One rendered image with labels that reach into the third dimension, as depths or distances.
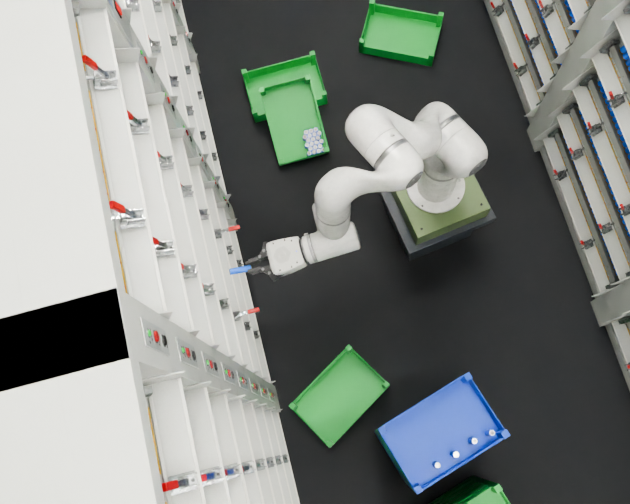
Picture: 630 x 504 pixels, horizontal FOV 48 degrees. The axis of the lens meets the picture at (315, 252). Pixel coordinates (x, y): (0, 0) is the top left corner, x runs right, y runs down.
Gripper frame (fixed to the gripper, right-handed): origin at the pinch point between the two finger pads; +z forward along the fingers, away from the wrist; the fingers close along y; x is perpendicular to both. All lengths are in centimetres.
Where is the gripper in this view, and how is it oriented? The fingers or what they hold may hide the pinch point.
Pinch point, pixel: (254, 266)
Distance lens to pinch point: 206.2
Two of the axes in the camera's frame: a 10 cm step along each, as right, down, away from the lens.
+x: 1.9, 2.2, 9.6
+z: -9.5, 2.9, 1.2
